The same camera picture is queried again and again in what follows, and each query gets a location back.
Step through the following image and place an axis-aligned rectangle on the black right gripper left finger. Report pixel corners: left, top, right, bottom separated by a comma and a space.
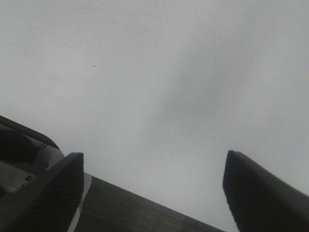
0, 153, 84, 232

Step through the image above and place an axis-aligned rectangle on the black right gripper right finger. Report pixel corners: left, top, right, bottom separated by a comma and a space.
223, 150, 309, 232

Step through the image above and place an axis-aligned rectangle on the dark robot base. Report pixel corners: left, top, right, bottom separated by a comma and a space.
0, 115, 223, 232

